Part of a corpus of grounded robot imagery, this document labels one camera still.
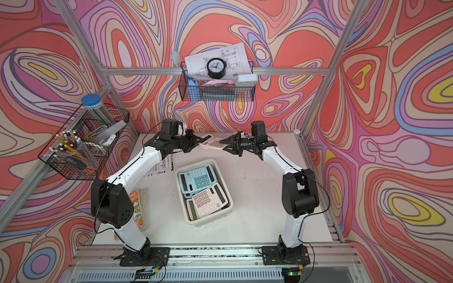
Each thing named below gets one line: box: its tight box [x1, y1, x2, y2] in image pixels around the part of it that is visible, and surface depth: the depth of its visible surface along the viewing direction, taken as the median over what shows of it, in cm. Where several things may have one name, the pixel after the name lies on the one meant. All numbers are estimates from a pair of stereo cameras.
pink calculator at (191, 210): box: [186, 198, 199, 222], surface depth 79 cm
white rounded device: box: [235, 73, 258, 87], surface depth 72 cm
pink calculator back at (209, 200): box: [191, 182, 229, 218], surface depth 80 cm
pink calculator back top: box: [198, 134, 229, 150], surface depth 84 cm
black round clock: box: [206, 57, 228, 80], surface depth 80 cm
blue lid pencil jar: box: [81, 93, 115, 127], surface depth 74 cm
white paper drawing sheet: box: [184, 42, 252, 79], surface depth 84 cm
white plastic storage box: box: [175, 158, 234, 227], surface depth 84 cm
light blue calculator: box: [178, 163, 218, 199], surface depth 86 cm
